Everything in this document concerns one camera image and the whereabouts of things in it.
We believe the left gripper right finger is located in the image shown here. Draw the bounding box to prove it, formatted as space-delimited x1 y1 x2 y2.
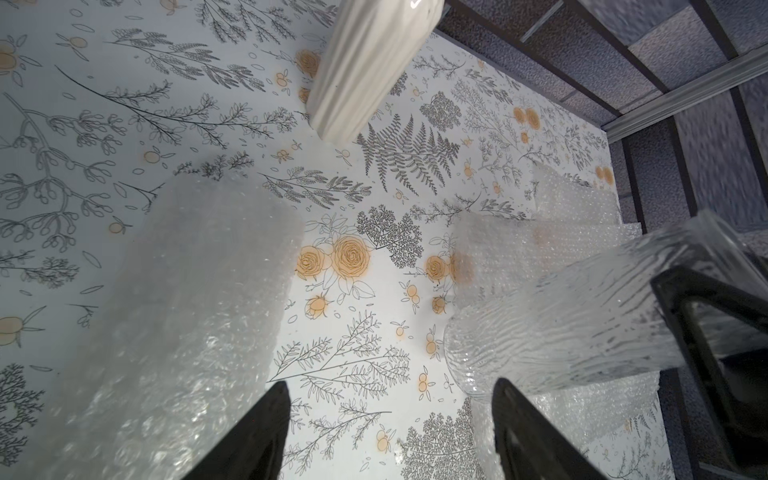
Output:
491 378 605 480

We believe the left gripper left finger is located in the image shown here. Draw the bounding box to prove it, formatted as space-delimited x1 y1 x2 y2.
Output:
184 381 291 480

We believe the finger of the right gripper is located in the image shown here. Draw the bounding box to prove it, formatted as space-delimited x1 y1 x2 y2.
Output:
650 266 767 474

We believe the bubble wrap roll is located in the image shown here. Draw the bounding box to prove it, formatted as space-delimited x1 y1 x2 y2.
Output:
444 165 659 479
14 175 304 479

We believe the white ribbed vase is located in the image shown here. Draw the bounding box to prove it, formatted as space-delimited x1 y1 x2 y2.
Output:
306 0 444 147

